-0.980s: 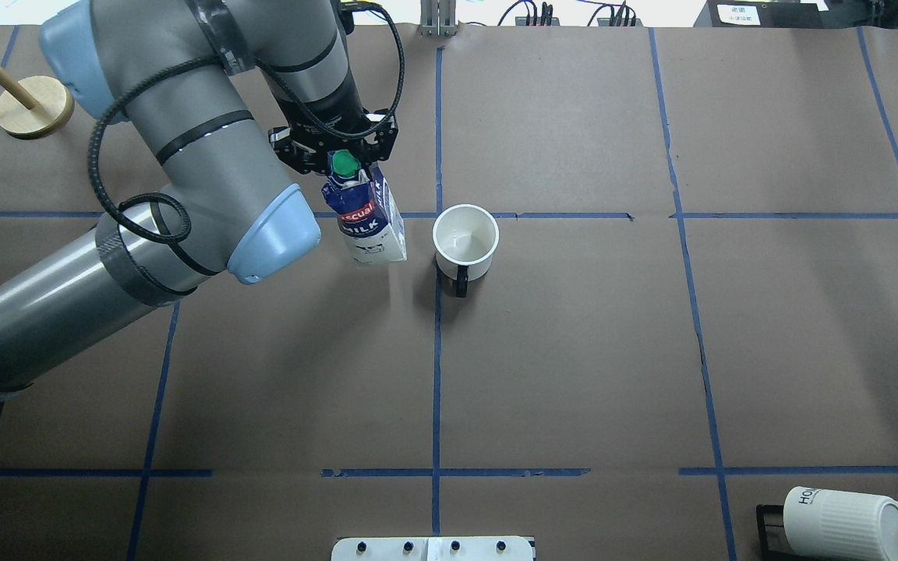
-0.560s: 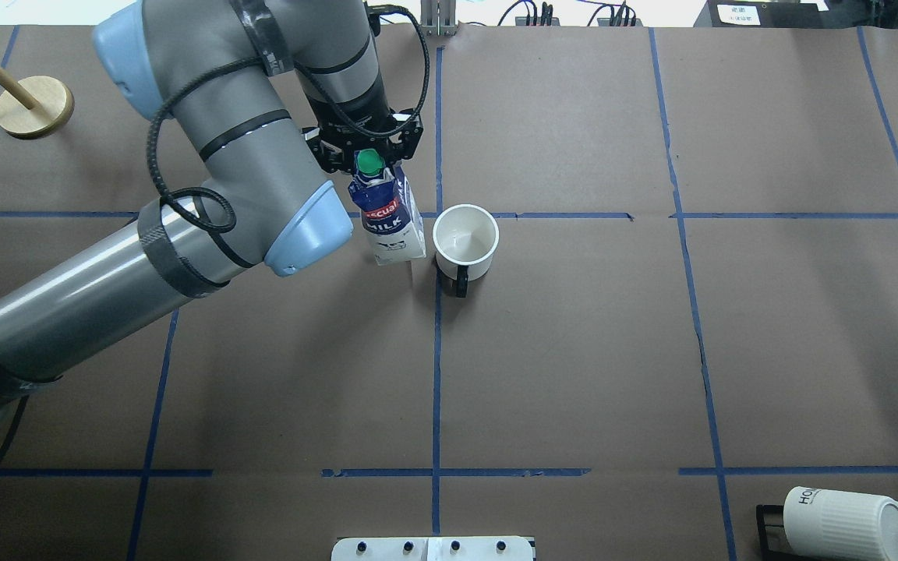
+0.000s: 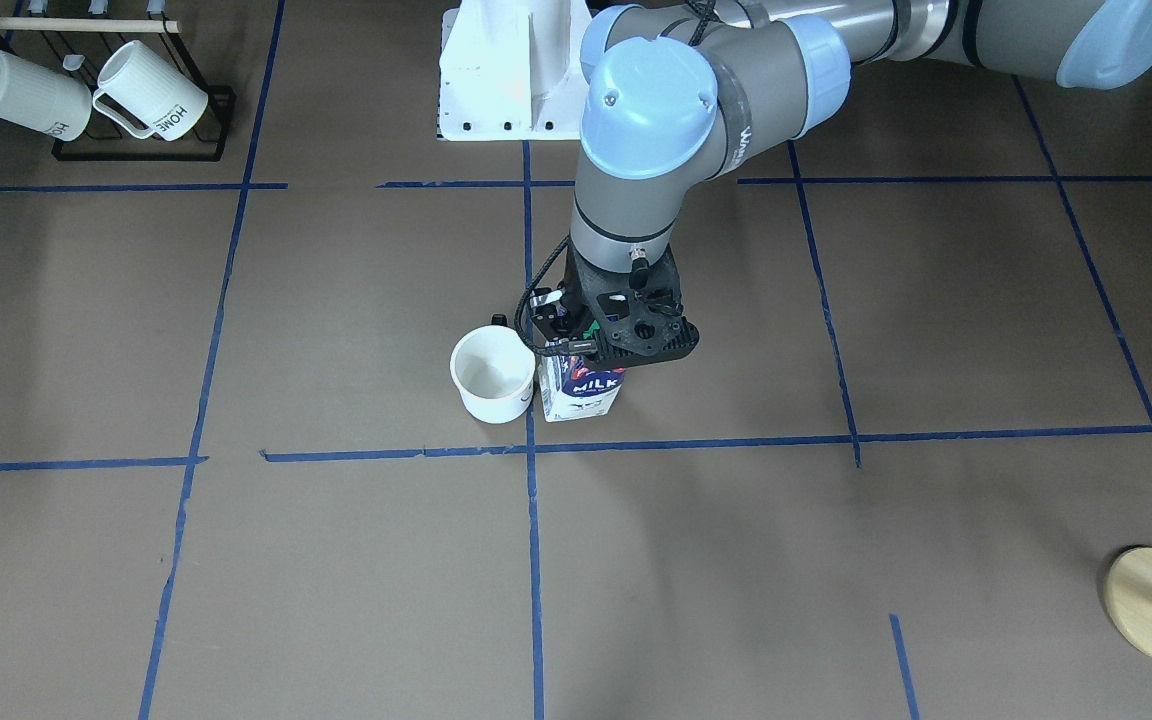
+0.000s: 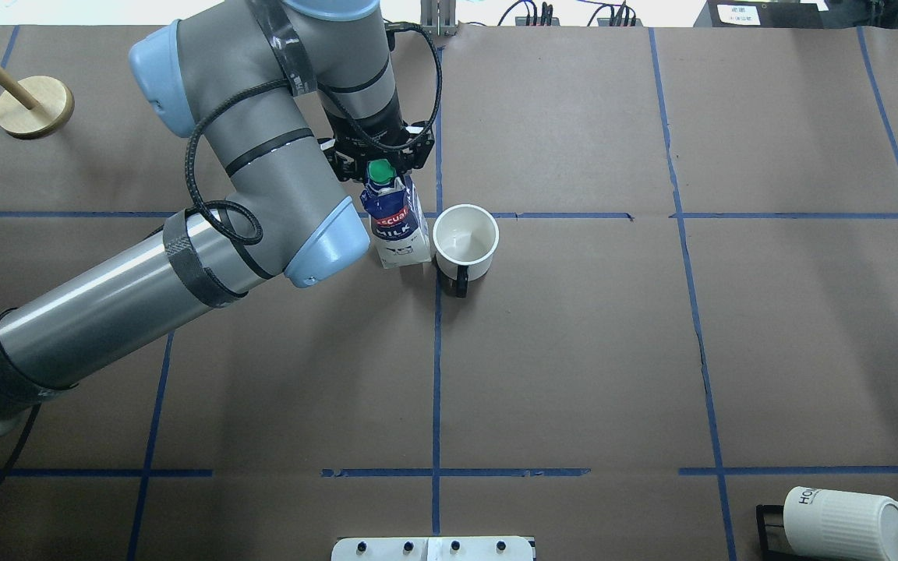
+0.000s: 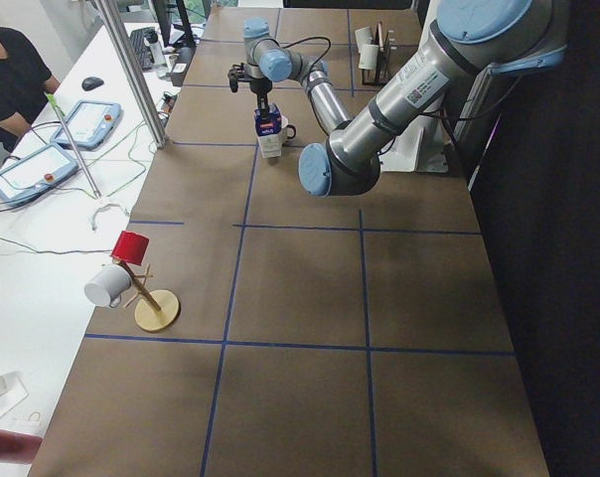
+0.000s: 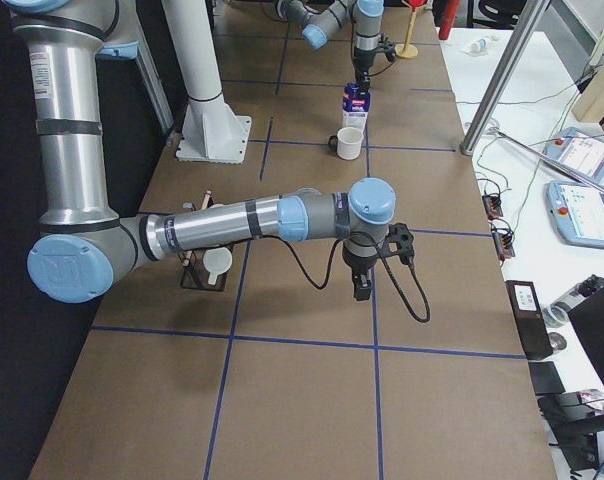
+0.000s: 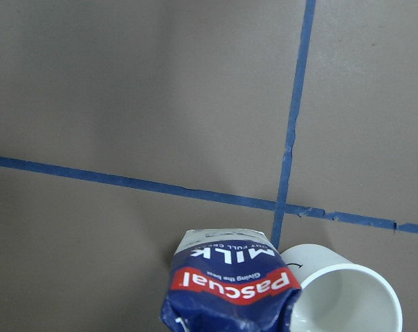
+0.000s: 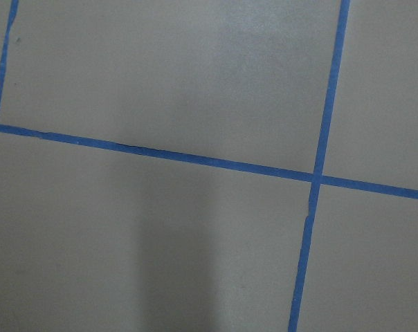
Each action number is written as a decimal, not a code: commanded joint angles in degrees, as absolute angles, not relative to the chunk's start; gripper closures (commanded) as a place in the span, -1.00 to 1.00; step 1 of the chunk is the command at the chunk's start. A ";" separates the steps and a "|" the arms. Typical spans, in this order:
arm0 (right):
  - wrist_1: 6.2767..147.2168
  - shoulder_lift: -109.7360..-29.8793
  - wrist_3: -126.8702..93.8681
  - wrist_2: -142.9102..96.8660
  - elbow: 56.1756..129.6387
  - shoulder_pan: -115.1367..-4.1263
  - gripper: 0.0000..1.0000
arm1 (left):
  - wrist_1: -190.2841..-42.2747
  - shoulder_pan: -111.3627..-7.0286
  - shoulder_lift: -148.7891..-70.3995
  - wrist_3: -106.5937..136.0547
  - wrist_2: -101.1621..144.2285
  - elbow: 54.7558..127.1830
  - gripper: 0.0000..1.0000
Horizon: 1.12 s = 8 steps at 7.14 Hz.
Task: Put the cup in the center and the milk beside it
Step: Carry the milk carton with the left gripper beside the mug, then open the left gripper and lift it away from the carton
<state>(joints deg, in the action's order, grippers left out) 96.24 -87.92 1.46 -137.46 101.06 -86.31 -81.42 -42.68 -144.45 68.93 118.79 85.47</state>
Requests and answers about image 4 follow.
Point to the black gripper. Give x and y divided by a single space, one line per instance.
373 127

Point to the blue and white milk carton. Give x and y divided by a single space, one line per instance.
396 218

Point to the white mug with black handle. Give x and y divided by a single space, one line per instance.
465 239

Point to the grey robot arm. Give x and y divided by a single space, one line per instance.
280 103

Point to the round wooden stand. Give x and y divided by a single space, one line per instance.
33 107

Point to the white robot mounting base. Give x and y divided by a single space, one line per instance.
481 547

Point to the black box with label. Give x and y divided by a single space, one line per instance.
763 14

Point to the white ribbed HOME mug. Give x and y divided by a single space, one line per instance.
838 525

